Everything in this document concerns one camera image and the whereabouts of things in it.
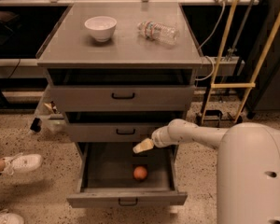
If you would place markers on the grey bottom drawer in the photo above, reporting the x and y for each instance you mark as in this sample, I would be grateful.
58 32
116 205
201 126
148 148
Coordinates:
106 178

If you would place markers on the clear plastic bin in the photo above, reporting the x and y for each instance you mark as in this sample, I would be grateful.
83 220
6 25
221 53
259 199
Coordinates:
49 114

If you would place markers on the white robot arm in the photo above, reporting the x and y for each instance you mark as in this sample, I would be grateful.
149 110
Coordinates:
248 167

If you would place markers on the white sneaker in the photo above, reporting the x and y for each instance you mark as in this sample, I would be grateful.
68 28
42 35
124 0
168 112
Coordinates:
10 218
22 163

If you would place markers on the grey middle drawer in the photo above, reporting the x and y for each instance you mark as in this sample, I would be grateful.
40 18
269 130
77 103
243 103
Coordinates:
117 126

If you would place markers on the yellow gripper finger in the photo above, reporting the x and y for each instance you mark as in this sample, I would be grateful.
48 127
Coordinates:
145 145

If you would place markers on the clear plastic water bottle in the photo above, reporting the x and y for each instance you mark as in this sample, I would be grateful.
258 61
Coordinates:
156 31

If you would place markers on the grey drawer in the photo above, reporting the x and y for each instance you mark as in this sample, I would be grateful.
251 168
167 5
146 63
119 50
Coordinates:
106 178
117 126
77 89

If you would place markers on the orange fruit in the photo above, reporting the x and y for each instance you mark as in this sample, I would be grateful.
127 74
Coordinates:
140 173

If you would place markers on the white ceramic bowl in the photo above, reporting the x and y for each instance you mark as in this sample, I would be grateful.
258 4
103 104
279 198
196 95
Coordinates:
101 28

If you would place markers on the grey drawer cabinet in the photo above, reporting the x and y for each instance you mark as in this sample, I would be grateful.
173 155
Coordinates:
73 47

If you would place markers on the grey top drawer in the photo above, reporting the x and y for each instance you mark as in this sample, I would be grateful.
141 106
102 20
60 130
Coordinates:
77 89

